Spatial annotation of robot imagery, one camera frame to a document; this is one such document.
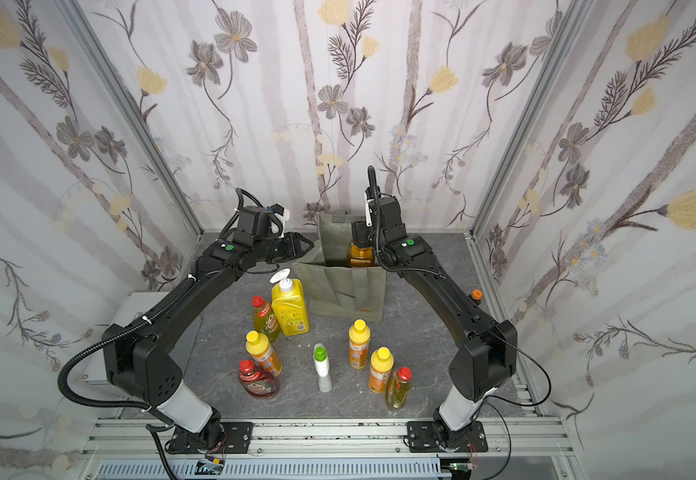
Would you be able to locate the orange bottle yellow cap left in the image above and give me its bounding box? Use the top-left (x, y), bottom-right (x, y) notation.
top-left (246, 330), bottom-right (283, 377)

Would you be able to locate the green fabric shopping bag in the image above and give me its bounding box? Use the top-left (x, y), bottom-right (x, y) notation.
top-left (293, 213), bottom-right (387, 322)

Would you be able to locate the red soap bottle red cap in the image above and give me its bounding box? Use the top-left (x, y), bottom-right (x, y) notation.
top-left (238, 359), bottom-right (279, 398)

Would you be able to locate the green bottle red cap rear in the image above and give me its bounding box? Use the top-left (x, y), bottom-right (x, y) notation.
top-left (253, 295), bottom-right (281, 343)

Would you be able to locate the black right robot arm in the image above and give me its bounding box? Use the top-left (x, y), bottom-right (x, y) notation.
top-left (365, 166), bottom-right (528, 453)

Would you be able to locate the large orange pump soap bottle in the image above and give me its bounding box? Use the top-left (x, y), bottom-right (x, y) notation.
top-left (348, 243), bottom-right (375, 268)

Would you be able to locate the green bottle red cap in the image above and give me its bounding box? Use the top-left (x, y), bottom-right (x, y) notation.
top-left (385, 367), bottom-right (413, 411)
top-left (253, 295), bottom-right (281, 343)

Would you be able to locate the white bottle green cap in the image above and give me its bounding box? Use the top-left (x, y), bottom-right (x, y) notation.
top-left (313, 343), bottom-right (333, 393)

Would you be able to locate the small bottle orange cap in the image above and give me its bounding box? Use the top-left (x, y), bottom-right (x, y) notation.
top-left (471, 289), bottom-right (484, 305)

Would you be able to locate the orange bottle yellow cap right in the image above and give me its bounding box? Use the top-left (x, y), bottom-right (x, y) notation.
top-left (368, 347), bottom-right (395, 393)

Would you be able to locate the orange bottle yellow cap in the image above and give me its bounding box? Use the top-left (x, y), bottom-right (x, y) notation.
top-left (246, 330), bottom-right (283, 377)
top-left (349, 319), bottom-right (371, 370)
top-left (368, 347), bottom-right (395, 393)

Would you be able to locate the orange bottle yellow cap middle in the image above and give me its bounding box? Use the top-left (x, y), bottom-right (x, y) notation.
top-left (349, 319), bottom-right (371, 370)

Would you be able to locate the green bottle red cap front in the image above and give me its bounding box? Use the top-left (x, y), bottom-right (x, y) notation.
top-left (385, 367), bottom-right (413, 411)

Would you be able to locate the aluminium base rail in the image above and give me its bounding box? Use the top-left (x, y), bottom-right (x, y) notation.
top-left (77, 416), bottom-right (577, 480)

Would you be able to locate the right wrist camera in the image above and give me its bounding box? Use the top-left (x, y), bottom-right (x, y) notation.
top-left (365, 195), bottom-right (382, 228)

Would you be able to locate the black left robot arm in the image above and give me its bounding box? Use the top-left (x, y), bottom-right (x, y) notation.
top-left (57, 189), bottom-right (314, 452)

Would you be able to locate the large yellow pump soap bottle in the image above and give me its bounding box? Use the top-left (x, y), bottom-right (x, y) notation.
top-left (270, 268), bottom-right (310, 336)

